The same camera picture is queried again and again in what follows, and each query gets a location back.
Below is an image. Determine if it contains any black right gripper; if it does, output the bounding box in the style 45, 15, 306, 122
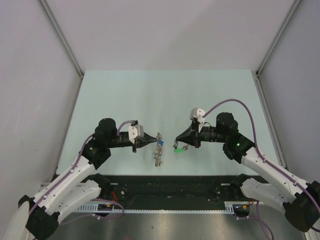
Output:
176, 120, 227, 149

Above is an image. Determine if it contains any green key tag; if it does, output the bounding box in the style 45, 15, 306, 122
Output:
174, 148, 184, 153

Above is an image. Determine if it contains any silver disc keyring organiser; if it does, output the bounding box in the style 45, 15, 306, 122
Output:
152, 132, 164, 167

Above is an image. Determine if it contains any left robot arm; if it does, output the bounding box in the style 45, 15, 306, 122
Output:
18, 118, 157, 240

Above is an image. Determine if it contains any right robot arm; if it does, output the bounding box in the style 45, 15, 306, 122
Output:
175, 112, 320, 233

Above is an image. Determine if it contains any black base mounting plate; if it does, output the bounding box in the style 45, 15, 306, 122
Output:
51, 174, 292, 211

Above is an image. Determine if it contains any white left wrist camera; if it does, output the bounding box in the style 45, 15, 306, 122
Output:
128, 120, 145, 145

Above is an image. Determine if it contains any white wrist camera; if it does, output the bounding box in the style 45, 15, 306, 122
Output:
189, 108, 206, 133
128, 120, 145, 145

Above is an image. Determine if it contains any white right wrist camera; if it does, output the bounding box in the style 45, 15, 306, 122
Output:
189, 108, 206, 133

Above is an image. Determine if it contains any white slotted cable duct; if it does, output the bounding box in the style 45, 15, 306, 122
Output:
74, 202, 235, 215

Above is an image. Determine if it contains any aluminium frame left post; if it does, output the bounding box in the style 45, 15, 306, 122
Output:
37, 0, 84, 79

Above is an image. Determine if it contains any aluminium frame post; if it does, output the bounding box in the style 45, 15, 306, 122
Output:
37, 0, 84, 79
255, 0, 304, 78

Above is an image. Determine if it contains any aluminium frame right post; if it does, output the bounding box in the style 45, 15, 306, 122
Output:
255, 0, 304, 78

